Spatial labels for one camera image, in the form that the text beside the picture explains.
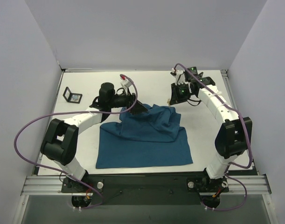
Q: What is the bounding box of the blue t-shirt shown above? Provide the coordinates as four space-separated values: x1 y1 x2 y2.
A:
96 105 193 169

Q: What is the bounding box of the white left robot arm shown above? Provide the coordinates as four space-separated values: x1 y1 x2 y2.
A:
41 82 147 192

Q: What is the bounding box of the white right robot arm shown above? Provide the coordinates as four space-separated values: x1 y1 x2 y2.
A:
168 67 252 180

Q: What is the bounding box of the left black display box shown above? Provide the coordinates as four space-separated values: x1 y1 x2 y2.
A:
63 87 83 104

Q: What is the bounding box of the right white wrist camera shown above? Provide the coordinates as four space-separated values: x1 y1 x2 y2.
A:
171 68 185 85

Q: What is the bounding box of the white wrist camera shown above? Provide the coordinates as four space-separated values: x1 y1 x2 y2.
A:
171 68 185 85
120 74 133 91

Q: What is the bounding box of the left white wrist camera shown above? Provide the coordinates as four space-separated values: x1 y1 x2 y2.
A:
120 74 133 91

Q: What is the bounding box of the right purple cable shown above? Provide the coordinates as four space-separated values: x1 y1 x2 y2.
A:
172 62 253 212

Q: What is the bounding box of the purple cable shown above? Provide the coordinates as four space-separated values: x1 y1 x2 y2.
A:
172 62 253 212
14 74 138 210

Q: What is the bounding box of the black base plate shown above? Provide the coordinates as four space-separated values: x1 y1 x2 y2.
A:
61 172 229 208

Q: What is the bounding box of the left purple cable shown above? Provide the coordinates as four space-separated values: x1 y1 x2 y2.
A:
14 74 138 210

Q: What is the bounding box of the aluminium frame rail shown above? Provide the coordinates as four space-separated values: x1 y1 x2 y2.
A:
21 175 63 196

